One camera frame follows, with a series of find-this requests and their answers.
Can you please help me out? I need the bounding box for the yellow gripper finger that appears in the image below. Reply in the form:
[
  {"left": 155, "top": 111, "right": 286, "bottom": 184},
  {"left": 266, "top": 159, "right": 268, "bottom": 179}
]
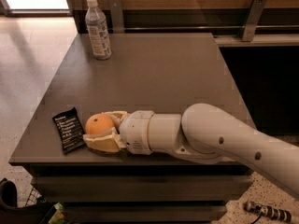
[
  {"left": 83, "top": 128, "right": 125, "bottom": 153},
  {"left": 105, "top": 111, "right": 129, "bottom": 129}
]

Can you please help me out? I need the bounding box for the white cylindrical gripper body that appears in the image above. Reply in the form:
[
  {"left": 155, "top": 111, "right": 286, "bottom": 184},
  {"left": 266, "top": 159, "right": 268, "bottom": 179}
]
[{"left": 119, "top": 111, "right": 154, "bottom": 155}]

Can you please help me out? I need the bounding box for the orange fruit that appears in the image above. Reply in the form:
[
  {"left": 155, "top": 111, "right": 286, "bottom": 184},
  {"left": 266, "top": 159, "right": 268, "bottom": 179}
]
[{"left": 85, "top": 114, "right": 114, "bottom": 134}]

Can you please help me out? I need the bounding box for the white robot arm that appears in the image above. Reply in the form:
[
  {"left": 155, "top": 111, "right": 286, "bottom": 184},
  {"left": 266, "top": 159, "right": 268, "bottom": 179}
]
[{"left": 83, "top": 104, "right": 299, "bottom": 197}]

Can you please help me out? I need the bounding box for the black rxbar chocolate wrapper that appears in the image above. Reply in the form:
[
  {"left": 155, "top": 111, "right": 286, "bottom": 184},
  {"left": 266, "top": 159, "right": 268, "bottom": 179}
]
[{"left": 52, "top": 107, "right": 85, "bottom": 154}]

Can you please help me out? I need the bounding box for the grey drawer cabinet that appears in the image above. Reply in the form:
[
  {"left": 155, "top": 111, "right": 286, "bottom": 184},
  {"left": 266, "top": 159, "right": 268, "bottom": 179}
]
[{"left": 10, "top": 34, "right": 251, "bottom": 224}]

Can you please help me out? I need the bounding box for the green package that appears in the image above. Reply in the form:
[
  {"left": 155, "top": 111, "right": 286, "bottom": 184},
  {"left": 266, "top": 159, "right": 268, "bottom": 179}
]
[{"left": 39, "top": 203, "right": 73, "bottom": 224}]

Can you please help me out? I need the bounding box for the clear plastic water bottle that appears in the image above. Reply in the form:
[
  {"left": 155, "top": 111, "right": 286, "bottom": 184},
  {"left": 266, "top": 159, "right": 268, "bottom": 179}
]
[{"left": 85, "top": 0, "right": 112, "bottom": 60}]

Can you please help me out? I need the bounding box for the black bag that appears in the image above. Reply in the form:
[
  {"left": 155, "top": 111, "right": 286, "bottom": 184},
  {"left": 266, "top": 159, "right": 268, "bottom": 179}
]
[{"left": 0, "top": 178, "right": 52, "bottom": 224}]

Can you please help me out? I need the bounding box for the grey side shelf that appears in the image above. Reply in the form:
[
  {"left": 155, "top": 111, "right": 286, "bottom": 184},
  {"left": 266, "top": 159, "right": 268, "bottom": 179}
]
[{"left": 215, "top": 35, "right": 299, "bottom": 48}]

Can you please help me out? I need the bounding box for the black striped cylindrical tool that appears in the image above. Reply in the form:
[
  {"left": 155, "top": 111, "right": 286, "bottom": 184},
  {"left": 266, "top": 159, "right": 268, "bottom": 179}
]
[{"left": 243, "top": 201, "right": 299, "bottom": 224}]

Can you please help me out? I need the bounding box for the left metal wall bracket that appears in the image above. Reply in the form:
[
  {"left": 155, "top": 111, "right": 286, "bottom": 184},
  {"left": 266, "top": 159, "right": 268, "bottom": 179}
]
[{"left": 109, "top": 0, "right": 125, "bottom": 34}]

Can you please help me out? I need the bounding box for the metal wall bracket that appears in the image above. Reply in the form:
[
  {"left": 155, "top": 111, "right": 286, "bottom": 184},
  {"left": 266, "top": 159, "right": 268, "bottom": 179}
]
[
  {"left": 240, "top": 0, "right": 267, "bottom": 42},
  {"left": 109, "top": 0, "right": 125, "bottom": 34}
]

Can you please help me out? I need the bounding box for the right metal wall bracket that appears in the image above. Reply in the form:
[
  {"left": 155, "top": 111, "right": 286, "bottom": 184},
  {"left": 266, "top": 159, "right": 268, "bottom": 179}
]
[{"left": 240, "top": 0, "right": 267, "bottom": 42}]

